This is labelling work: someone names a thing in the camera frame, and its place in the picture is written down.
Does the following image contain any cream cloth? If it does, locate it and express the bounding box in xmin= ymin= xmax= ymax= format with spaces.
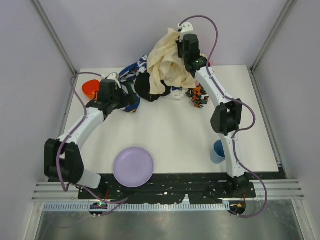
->
xmin=147 ymin=28 xmax=196 ymax=95

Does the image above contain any black cloth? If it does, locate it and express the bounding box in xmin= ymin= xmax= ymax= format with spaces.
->
xmin=134 ymin=72 xmax=171 ymax=102

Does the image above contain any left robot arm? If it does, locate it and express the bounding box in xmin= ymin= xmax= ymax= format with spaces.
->
xmin=44 ymin=77 xmax=140 ymax=189

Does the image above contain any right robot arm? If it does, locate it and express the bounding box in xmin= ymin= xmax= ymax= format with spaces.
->
xmin=176 ymin=33 xmax=249 ymax=195

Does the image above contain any blue white patterned cloth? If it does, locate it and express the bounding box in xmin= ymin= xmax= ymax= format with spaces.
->
xmin=119 ymin=54 xmax=149 ymax=114

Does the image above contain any pink cloth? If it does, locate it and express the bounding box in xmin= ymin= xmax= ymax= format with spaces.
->
xmin=200 ymin=53 xmax=215 ymax=67

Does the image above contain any orange camouflage cloth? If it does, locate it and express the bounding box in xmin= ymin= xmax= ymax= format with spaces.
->
xmin=186 ymin=84 xmax=209 ymax=109

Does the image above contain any orange bowl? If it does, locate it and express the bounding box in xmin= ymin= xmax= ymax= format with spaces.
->
xmin=82 ymin=79 xmax=100 ymax=100

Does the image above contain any purple plate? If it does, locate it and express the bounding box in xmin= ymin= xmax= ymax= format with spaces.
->
xmin=113 ymin=147 xmax=155 ymax=188

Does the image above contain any blue cup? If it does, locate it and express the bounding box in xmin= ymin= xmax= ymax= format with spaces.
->
xmin=210 ymin=140 xmax=226 ymax=164

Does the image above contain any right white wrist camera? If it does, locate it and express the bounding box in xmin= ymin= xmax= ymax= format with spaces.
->
xmin=177 ymin=21 xmax=194 ymax=34

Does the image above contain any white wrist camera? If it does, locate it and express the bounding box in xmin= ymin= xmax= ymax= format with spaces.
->
xmin=177 ymin=21 xmax=194 ymax=34
xmin=100 ymin=72 xmax=122 ymax=89

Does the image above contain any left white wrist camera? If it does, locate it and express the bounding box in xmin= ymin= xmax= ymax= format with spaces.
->
xmin=100 ymin=72 xmax=122 ymax=89

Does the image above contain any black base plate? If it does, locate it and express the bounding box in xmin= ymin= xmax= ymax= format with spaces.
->
xmin=90 ymin=173 xmax=256 ymax=205

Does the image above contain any aluminium front rail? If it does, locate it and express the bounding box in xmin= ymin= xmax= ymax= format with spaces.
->
xmin=31 ymin=179 xmax=305 ymax=201

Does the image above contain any white slotted cable duct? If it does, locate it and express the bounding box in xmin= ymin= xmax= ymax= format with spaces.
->
xmin=43 ymin=201 xmax=230 ymax=212

